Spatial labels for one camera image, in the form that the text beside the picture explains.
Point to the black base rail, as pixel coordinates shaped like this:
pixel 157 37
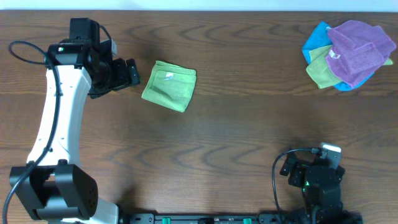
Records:
pixel 263 218

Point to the blue microfiber cloth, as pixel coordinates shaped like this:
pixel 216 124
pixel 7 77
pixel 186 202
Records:
pixel 317 39

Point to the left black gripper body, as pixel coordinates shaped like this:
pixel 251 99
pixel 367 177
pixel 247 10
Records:
pixel 123 74

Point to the light green microfiber cloth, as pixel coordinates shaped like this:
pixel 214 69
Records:
pixel 170 86

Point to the olive green microfiber cloth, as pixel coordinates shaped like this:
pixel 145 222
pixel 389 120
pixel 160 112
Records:
pixel 343 67

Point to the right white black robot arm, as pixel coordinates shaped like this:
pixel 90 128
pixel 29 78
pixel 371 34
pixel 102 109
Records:
pixel 318 174

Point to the purple microfiber cloth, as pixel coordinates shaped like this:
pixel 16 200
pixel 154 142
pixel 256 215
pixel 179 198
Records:
pixel 354 34

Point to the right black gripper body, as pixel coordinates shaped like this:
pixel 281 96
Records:
pixel 296 171

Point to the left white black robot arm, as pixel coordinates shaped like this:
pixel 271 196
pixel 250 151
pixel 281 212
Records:
pixel 51 185

